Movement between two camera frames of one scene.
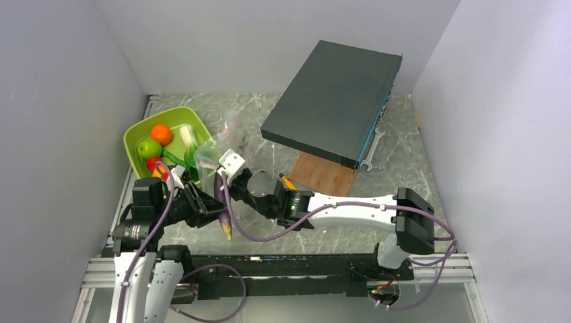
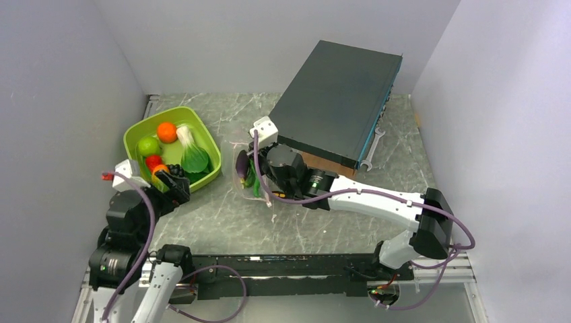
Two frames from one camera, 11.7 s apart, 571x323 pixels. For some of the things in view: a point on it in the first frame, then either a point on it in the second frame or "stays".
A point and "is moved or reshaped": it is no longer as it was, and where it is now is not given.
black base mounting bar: (291, 276) stays
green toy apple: (149, 148) stays
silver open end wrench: (378, 134) stays
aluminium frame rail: (448, 268) stays
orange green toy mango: (157, 173) stays
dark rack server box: (334, 108) stays
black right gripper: (236, 182) → (263, 151)
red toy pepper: (151, 163) stays
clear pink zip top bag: (232, 132) is moved or reshaped
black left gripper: (203, 208) → (178, 193)
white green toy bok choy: (191, 142) stays
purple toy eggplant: (224, 217) is moved or reshaped
